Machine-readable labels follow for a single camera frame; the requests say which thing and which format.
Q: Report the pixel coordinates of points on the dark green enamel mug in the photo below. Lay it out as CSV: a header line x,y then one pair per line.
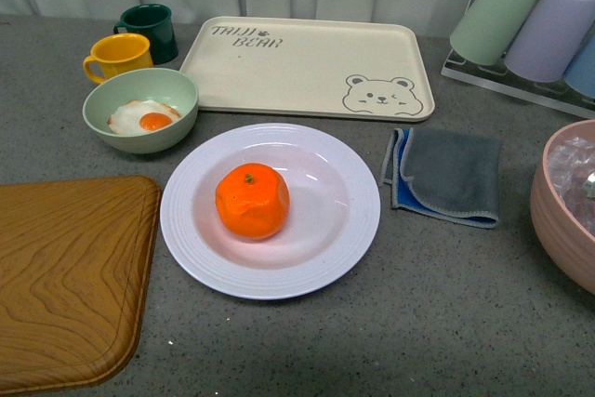
x,y
154,21

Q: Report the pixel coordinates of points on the white ribbed plate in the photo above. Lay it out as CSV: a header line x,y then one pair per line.
x,y
333,217

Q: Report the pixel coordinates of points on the blue plastic cup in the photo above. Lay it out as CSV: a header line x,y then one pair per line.
x,y
579,75

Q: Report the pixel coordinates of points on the orange mandarin fruit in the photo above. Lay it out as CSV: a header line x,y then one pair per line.
x,y
253,201

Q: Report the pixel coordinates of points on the grey blue folded cloth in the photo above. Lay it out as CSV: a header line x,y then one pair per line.
x,y
443,174

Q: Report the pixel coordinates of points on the clear ice cubes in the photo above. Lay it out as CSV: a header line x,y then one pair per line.
x,y
569,165

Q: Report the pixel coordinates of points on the yellow enamel mug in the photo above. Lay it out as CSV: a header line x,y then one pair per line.
x,y
117,54

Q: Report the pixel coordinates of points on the light green plastic cup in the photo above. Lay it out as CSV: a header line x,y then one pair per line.
x,y
487,29

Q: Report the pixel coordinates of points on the light green bowl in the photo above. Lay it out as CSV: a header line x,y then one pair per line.
x,y
162,85

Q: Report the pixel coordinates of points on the fake fried egg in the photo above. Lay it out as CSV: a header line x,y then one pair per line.
x,y
142,116

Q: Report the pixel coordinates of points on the wooden cutting board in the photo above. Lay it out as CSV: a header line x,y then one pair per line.
x,y
76,260

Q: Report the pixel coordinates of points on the white cup holder rack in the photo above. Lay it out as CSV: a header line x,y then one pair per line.
x,y
556,95

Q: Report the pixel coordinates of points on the cream bear serving tray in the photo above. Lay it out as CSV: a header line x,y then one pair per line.
x,y
310,67

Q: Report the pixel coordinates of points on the purple plastic cup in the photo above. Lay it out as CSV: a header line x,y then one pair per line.
x,y
548,40

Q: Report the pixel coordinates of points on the pink bowl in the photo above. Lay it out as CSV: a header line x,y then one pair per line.
x,y
566,241

